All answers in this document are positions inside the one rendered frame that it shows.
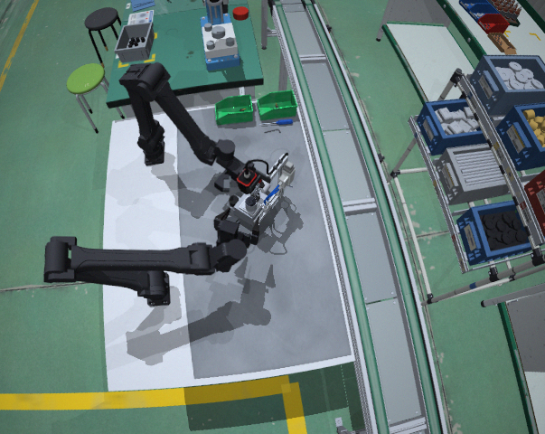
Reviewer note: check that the grey cylinder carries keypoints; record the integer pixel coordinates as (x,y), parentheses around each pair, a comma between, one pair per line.
(250,204)

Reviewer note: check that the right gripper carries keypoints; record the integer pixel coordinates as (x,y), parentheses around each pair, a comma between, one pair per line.
(248,238)

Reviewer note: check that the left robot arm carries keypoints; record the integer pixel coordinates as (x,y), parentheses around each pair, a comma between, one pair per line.
(150,80)

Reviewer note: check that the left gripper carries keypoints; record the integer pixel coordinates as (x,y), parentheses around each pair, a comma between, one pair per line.
(250,167)

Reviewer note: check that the black round stool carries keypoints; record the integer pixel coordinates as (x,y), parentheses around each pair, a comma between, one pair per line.
(102,18)

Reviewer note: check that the grey flat mat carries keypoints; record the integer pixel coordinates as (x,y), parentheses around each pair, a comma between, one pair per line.
(280,306)

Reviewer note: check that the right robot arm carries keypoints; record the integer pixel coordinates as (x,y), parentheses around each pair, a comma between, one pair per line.
(142,270)

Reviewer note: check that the green plastic bin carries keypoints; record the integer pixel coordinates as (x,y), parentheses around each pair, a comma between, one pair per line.
(228,110)
(286,105)

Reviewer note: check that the green round stool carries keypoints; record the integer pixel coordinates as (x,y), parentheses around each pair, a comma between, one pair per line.
(83,81)

